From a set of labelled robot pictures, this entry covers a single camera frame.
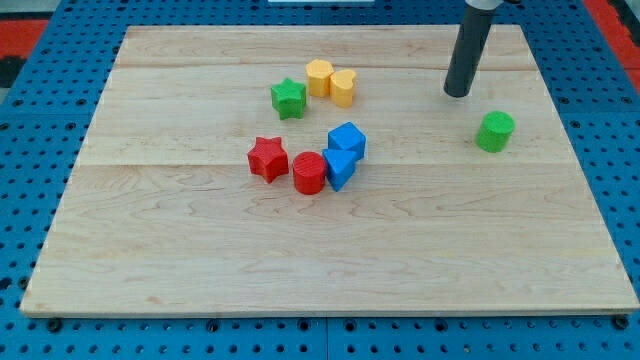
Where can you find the light wooden board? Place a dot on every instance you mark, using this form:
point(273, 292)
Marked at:
point(162, 218)

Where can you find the red cylinder block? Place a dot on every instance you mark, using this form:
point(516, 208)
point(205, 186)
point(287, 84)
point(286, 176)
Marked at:
point(309, 172)

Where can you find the green star block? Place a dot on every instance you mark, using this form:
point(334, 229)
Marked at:
point(289, 99)

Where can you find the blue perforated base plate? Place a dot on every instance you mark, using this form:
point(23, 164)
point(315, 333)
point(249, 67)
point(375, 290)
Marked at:
point(45, 116)

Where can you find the green cylinder block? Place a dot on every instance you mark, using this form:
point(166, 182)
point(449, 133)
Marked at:
point(495, 131)

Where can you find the red star block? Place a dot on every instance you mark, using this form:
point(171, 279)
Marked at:
point(268, 158)

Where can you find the yellow heart block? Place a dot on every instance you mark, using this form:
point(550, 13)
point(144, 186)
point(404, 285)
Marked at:
point(342, 87)

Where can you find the blue cube block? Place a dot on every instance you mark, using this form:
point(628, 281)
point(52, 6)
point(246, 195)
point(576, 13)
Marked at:
point(348, 137)

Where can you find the blue triangle block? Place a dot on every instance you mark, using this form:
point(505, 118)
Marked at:
point(341, 165)

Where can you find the yellow hexagon block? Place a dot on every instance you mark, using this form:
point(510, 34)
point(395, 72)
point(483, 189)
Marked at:
point(318, 74)

